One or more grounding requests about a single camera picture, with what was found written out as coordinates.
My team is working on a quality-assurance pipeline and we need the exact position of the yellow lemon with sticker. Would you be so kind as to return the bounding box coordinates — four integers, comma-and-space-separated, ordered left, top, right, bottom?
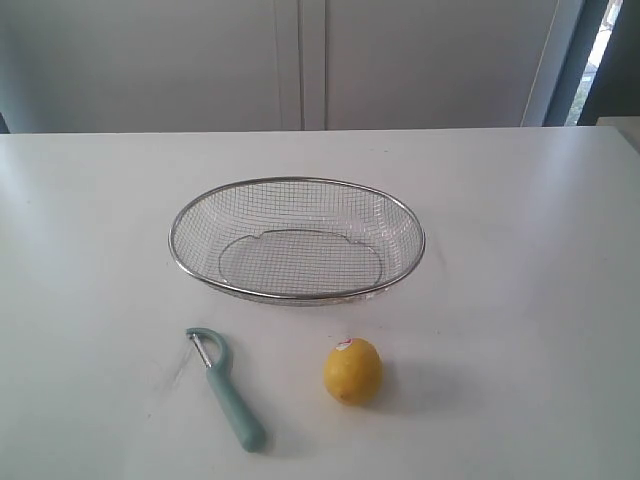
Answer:
323, 337, 384, 406

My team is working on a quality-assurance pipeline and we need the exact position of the teal handled vegetable peeler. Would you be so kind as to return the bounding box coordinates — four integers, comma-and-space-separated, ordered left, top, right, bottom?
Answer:
186, 327, 267, 453

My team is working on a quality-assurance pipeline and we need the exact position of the oval metal mesh basket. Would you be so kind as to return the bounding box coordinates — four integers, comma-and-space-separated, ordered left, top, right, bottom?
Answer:
168, 176, 427, 306

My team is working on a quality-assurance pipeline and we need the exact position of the window strip at right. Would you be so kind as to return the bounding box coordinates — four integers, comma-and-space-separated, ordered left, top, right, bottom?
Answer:
565, 0, 623, 126

